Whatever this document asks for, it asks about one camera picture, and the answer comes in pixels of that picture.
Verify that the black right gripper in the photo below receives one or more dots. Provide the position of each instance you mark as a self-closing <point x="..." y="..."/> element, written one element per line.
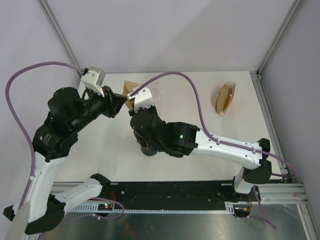
<point x="151" y="109"/>

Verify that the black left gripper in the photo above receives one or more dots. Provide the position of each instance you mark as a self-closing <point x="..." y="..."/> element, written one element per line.
<point x="112" y="102"/>

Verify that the brown paper coffee filter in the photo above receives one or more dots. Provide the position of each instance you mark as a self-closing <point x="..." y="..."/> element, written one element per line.
<point x="128" y="87"/>

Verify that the olive green plastic dripper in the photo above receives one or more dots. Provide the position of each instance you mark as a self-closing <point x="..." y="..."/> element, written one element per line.
<point x="140" y="140"/>

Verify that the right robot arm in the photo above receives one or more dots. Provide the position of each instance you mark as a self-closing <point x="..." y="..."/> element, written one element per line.
<point x="179" y="139"/>

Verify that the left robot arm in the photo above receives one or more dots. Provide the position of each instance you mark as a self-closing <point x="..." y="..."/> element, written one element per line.
<point x="52" y="142"/>

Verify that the orange coffee filter box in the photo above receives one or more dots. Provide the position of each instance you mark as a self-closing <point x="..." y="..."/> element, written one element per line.
<point x="231" y="86"/>

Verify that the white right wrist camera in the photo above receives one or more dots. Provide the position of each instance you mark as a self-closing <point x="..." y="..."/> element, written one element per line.
<point x="140" y="100"/>

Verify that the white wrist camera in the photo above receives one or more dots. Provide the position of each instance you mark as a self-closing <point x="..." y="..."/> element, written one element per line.
<point x="140" y="100"/>
<point x="93" y="79"/>

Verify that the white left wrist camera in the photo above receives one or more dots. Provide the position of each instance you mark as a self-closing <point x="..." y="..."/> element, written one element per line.
<point x="93" y="79"/>

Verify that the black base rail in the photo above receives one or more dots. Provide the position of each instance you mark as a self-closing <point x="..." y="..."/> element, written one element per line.
<point x="170" y="197"/>

